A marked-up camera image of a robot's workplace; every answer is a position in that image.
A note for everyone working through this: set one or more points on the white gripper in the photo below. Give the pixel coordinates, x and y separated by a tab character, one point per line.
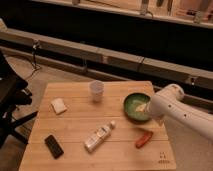
142	107

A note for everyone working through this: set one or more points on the green ceramic bowl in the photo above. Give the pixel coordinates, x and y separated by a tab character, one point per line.
131	102

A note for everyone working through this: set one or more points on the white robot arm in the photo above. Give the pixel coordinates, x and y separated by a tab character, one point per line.
167	101

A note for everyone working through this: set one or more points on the red orange carrot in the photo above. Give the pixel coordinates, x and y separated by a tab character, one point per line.
144	139

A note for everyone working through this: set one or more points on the white plastic bottle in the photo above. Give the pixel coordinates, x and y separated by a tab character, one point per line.
99	136

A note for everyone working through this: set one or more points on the clear plastic cup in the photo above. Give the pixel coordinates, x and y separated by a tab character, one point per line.
96	89

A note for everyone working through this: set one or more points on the white sponge block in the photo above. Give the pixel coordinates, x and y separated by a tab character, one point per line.
58	105

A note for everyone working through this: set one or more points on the black smartphone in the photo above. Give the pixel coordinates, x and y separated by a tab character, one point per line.
53	146

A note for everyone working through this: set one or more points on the black office chair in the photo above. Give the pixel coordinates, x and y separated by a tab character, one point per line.
12	94

